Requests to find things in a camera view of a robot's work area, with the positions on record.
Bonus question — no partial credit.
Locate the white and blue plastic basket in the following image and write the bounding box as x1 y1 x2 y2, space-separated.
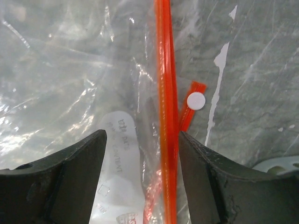
253 155 299 175

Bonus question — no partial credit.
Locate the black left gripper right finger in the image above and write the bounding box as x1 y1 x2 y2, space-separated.
179 132 299 224

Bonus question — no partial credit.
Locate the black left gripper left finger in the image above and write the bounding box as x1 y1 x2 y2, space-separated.
0 130 107 224

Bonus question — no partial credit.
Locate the clear orange-zip top bag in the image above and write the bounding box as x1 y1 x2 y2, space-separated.
0 0 206 224

